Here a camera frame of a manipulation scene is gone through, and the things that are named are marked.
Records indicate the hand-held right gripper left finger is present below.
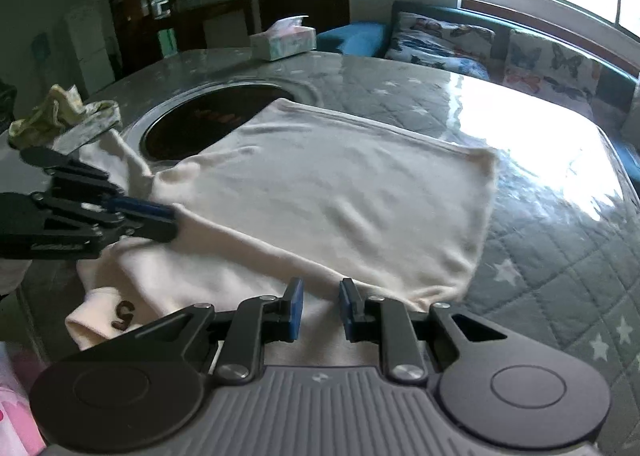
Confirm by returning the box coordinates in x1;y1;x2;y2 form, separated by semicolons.
129;278;305;385

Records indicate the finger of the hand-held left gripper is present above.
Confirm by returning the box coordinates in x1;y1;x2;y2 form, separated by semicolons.
29;192;179;260
46;158;177;223

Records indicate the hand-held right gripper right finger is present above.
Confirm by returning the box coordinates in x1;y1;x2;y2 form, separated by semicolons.
339;278;509;383

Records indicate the cream white garment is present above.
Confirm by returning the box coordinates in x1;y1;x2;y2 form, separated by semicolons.
65;97;501;352

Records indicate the grey patterned cloth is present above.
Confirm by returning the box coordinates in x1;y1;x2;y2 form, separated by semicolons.
54;100;124;155

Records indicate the round dark table heater recess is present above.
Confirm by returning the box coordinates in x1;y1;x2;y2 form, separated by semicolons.
142;80;322;160

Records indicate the yellow-green floral cloth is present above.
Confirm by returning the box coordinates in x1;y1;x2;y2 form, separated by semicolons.
9;84;86;149

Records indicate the white refrigerator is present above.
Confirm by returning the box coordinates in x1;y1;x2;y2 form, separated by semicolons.
63;0;119;96

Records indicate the pink bag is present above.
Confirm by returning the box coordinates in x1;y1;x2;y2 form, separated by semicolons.
0;341;49;456

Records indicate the dark wooden cabinet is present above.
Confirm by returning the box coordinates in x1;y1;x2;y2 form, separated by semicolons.
102;0;256;76

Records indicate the tissue box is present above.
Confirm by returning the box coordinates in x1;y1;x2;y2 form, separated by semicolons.
249;15;317;62

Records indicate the blue sofa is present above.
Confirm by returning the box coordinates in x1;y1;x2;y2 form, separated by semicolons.
316;0;640;173

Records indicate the butterfly print cushion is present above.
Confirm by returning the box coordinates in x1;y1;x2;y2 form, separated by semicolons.
384;12;496;80
502;29;604;108

